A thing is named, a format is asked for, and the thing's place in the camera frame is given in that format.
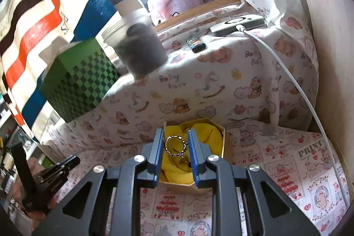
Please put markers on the bear print cloth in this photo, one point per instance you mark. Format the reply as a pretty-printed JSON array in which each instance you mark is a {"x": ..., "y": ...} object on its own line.
[{"x": 221, "y": 81}]

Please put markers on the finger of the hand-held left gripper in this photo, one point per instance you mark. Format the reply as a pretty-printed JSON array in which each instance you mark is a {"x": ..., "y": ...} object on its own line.
[{"x": 20, "y": 164}]

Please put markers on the green checkered tissue box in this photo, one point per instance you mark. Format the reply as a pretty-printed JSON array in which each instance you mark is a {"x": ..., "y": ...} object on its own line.
[{"x": 83, "y": 81}]

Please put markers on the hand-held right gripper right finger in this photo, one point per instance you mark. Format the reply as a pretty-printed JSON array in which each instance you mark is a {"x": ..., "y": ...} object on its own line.
[{"x": 193, "y": 153}]

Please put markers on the person's left hand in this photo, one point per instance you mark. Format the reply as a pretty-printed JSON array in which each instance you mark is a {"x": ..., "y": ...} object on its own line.
[{"x": 36, "y": 215}]

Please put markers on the yellow cloth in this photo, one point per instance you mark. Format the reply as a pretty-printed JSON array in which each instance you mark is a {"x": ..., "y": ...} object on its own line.
[{"x": 204, "y": 131}]

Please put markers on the gold octagonal box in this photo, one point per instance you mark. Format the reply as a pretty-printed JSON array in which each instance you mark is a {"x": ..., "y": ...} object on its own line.
[{"x": 228, "y": 142}]

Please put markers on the cartoon print tablecloth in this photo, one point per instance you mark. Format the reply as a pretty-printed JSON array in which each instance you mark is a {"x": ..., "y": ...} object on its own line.
[{"x": 290, "y": 169}]

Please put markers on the striped curtain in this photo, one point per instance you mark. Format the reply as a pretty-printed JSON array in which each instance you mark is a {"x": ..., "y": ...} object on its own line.
[{"x": 33, "y": 17}]

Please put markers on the green lighter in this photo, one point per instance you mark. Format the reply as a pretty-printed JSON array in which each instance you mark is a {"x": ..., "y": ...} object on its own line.
[{"x": 197, "y": 43}]

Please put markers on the light wooden cabinet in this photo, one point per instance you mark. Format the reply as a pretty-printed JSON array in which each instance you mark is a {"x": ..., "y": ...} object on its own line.
[{"x": 326, "y": 17}]

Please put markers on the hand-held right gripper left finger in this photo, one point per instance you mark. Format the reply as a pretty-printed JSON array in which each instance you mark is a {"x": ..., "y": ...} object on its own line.
[{"x": 157, "y": 153}]

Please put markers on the clear plastic jar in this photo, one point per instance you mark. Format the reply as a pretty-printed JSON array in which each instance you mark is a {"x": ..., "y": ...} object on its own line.
[{"x": 141, "y": 50}]

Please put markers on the white tissue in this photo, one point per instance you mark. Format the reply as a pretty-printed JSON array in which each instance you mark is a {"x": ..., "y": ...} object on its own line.
[{"x": 54, "y": 52}]

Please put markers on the pink bundle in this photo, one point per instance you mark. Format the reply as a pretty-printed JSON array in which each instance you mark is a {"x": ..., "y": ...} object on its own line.
[{"x": 182, "y": 1}]

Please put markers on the white power bank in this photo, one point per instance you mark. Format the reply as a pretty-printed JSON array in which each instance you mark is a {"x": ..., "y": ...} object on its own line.
[{"x": 237, "y": 23}]

